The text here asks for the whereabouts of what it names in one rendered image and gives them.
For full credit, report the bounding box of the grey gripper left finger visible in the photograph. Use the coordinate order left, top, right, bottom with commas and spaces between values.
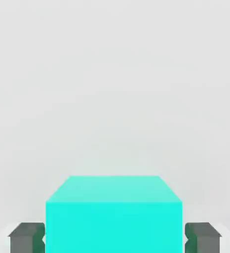
0, 222, 46, 253

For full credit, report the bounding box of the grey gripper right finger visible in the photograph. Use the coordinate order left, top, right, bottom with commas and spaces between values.
184, 222, 230, 253

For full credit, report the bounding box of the small cyan cube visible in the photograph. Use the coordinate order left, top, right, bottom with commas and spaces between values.
45, 175, 183, 253

